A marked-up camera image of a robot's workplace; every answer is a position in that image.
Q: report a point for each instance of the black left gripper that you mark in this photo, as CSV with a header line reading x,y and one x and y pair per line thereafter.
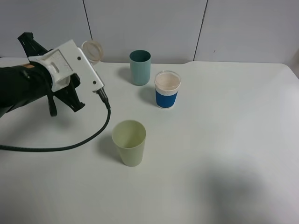
x,y
35,50

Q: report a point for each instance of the clear plastic drink bottle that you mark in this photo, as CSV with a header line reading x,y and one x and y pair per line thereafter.
x,y
93,51

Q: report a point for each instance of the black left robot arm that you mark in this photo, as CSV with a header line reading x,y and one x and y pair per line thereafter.
x,y
23,84

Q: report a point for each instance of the teal plastic cup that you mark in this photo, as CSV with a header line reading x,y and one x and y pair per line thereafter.
x,y
140,64

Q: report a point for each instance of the light green plastic cup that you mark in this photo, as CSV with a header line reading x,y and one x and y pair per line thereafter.
x,y
129,138

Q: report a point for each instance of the blue sleeved paper cup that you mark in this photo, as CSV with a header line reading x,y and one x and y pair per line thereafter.
x,y
167,84

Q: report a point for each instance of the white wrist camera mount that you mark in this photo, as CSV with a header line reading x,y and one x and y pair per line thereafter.
x,y
66,60

